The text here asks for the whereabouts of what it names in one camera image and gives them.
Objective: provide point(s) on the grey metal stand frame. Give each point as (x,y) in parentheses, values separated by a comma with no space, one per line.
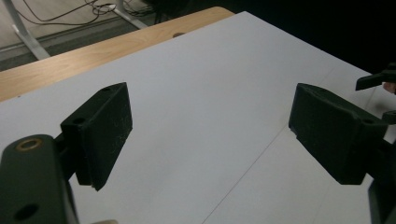
(28,37)

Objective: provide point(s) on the dark curtain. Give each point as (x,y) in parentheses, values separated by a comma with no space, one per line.
(311,25)

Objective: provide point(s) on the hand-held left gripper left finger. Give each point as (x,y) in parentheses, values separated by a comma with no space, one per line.
(96,137)

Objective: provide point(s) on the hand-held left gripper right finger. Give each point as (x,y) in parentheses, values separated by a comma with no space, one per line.
(333,133)

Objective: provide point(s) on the dark table grommet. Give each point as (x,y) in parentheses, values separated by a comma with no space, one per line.
(178,34)

